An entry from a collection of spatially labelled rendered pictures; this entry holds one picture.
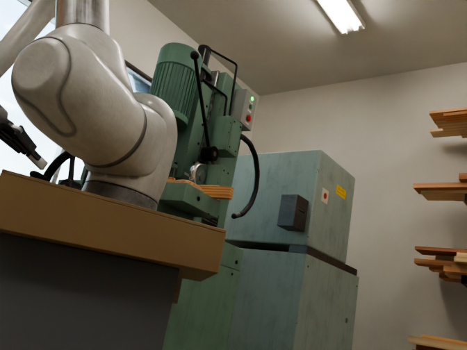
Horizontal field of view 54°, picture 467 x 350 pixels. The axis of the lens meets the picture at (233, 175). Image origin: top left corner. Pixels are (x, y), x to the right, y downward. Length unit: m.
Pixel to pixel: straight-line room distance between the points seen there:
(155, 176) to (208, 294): 0.88
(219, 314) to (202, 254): 1.09
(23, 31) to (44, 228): 0.64
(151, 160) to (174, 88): 0.91
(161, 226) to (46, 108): 0.25
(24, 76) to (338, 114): 3.62
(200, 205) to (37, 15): 0.71
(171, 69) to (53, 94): 1.11
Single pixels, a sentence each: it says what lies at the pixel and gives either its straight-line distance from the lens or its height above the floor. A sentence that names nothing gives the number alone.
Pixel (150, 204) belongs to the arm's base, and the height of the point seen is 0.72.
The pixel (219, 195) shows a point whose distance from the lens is 1.54.
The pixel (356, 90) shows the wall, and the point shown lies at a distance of 4.26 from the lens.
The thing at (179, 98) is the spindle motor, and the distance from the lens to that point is 1.79.
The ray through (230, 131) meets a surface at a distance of 1.86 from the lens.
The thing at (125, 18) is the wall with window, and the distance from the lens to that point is 3.66.
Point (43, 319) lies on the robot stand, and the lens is 0.82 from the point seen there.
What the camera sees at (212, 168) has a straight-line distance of 1.80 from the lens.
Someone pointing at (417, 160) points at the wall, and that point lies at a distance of 3.78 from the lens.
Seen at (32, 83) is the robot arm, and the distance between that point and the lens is 0.77.
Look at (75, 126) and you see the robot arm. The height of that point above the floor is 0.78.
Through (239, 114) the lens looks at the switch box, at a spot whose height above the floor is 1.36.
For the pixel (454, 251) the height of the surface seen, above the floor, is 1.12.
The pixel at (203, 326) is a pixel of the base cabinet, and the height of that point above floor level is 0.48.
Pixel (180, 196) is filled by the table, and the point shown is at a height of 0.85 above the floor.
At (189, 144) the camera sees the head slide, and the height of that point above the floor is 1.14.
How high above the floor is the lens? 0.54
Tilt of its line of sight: 16 degrees up
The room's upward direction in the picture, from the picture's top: 11 degrees clockwise
